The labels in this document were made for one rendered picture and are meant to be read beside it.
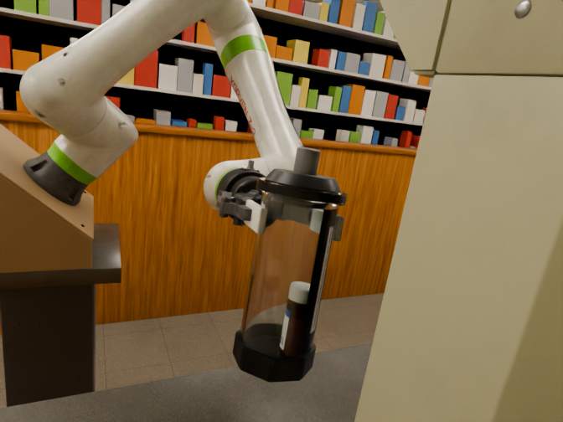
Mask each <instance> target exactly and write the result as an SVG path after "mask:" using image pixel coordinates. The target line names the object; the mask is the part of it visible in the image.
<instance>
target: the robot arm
mask: <svg viewBox="0 0 563 422"><path fill-rule="evenodd" d="M201 19H204V21H205V22H206V24H207V27H208V29H209V33H210V35H211V38H212V39H213V42H214V46H215V48H216V50H217V53H218V55H219V57H220V61H221V63H222V65H223V67H224V69H225V75H226V77H227V79H228V81H229V82H230V84H231V86H232V88H233V90H234V92H235V93H236V96H237V98H238V100H239V102H240V104H241V106H242V109H243V111H244V112H245V116H246V118H247V120H248V123H249V125H250V128H251V131H252V134H253V137H254V139H255V142H256V147H257V150H258V151H259V153H260V157H259V158H253V159H245V160H235V161H225V162H221V163H218V164H217V165H215V166H214V167H212V168H211V169H210V170H209V172H208V174H207V175H206V178H205V180H204V196H205V198H206V200H207V202H208V203H209V205H210V206H211V207H212V208H213V209H214V210H216V211H217V212H219V216H220V217H221V218H228V216H230V217H231V218H232V219H233V224H234V225H239V226H240V227H244V225H245V224H246V225H248V226H249V227H250V228H251V229H253V230H254V231H255V232H256V233H258V234H262V235H263V234H264V232H265V227H266V216H267V210H268V209H267V208H265V207H263V206H261V195H262V193H261V192H259V191H257V190H256V182H257V178H265V177H266V176H267V175H268V174H269V173H270V172H271V171H272V170H273V169H275V168H279V169H286V170H293V168H294V163H295V158H296V153H297V148H298V147H304V146H303V144H302V143H301V141H300V139H299V137H298V134H297V132H296V130H295V127H294V125H293V124H292V120H291V118H290V116H289V114H288V111H287V108H286V106H285V103H284V100H283V98H282V94H281V91H280V88H279V85H278V82H277V79H276V73H275V70H274V65H273V61H272V59H271V57H270V55H269V51H268V48H267V46H266V41H265V40H264V37H263V34H262V31H261V28H260V26H259V23H258V22H257V20H256V17H255V15H254V13H253V12H252V10H251V7H250V5H249V3H248V2H247V0H133V1H132V2H131V3H129V4H128V5H127V6H126V7H124V8H123V9H122V10H121V11H120V12H118V13H117V14H115V15H114V16H113V17H111V18H110V19H108V20H107V21H105V22H104V23H103V24H102V25H100V26H99V27H97V28H96V29H94V30H93V31H91V32H90V33H88V34H87V35H85V36H84V37H82V38H81V39H79V40H77V41H75V42H74V43H72V44H71V45H69V46H67V47H66V48H64V49H61V50H60V51H59V52H57V53H55V54H53V55H51V56H49V57H48V58H46V59H43V60H41V61H40V62H38V63H37V64H34V65H32V66H31V67H30V68H28V69H27V70H26V71H25V73H24V74H23V77H22V79H21V81H20V88H19V89H20V95H21V98H22V101H23V103H24V105H25V106H26V108H27V109H28V111H29V112H30V113H31V114H32V115H34V116H35V117H37V118H38V119H40V120H41V121H42V122H44V123H45V124H47V125H48V126H50V127H52V128H53V129H55V130H56V131H57V132H59V133H60V134H61V135H60V136H59V137H58V138H56V139H55V140H54V142H53V144H52V146H51V147H50V148H49V150H48V151H46V152H45V153H44V154H42V155H40V156H38V157H36V158H32V159H28V160H27V161H26V162H25V163H24V164H23V168H24V170H25V172H26V173H27V174H28V175H29V176H30V177H31V178H32V179H33V180H34V181H35V182H36V183H37V184H38V185H39V186H40V187H41V188H42V189H43V190H45V191H46V192H47V193H49V194H50V195H52V196H53V197H55V198H57V199H58V200H59V201H61V202H63V203H66V204H68V205H71V206H75V205H77V204H78V203H79V202H80V199H81V196H82V194H83V192H84V191H85V189H86V187H87V186H88V185H89V184H90V183H92V182H93V181H95V180H96V179H97V178H99V177H100V176H101V175H102V174H103V173H104V172H105V171H106V170H107V169H108V168H109V167H110V166H112V165H113V164H114V163H115V162H116V161H117V160H118V159H119V158H120V157H121V156H122V155H123V154H124V153H125V152H126V151H127V150H128V149H129V148H130V147H131V146H132V145H133V144H134V143H135V142H136V141H137V139H138V131H137V128H136V127H135V126H134V124H133V123H132V121H131V120H130V119H129V118H128V117H127V116H126V115H125V114H124V113H123V112H122V111H121V110H120V109H119V108H118V107H117V106H116V105H114V104H113V103H112V102H111V101H110V100H109V99H108V98H107V97H106V96H104V94H105V93H106V92H107V91H108V90H109V89H110V88H111V87H112V86H113V85H115V84H116V83H117V82H118V81H119V80H120V79H121V78H122V77H124V76H125V75H126V74H127V73H128V72H129V71H131V70H132V69H133V68H134V67H135V66H137V65H138V64H139V63H141V62H142V61H143V60H144V59H145V58H146V57H147V56H149V55H150V54H151V53H153V52H154V51H155V50H157V49H158V48H160V47H161V46H162V45H164V44H165V43H167V41H169V40H170V39H172V38H174V37H175V36H176V35H178V34H179V33H181V32H183V31H184V30H185V29H187V28H189V27H190V26H192V25H193V24H195V23H197V22H198V21H199V20H201Z"/></svg>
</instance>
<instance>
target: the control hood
mask: <svg viewBox="0 0 563 422"><path fill-rule="evenodd" d="M380 3H381V6H382V8H383V9H384V11H385V15H386V17H387V18H388V21H389V23H390V26H391V28H392V30H393V32H394V34H395V37H396V39H397V42H398V44H399V46H400V49H401V51H402V53H403V55H404V57H405V60H406V62H407V64H408V66H409V68H410V71H411V72H414V73H415V75H421V76H425V77H430V78H434V76H435V75H439V74H438V73H437V72H436V68H437V65H438V60H439V57H440V53H441V49H442V43H443V39H444V35H445V32H446V28H447V21H448V18H449V13H450V10H451V6H452V0H380Z"/></svg>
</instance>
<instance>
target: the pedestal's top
mask: <svg viewBox="0 0 563 422"><path fill-rule="evenodd" d="M108 283H121V250H120V238H119V226H118V224H94V239H93V240H92V268H91V269H75V270H44V271H28V272H11V273H0V290H1V289H17V288H32V287H47V286H77V285H93V284H108Z"/></svg>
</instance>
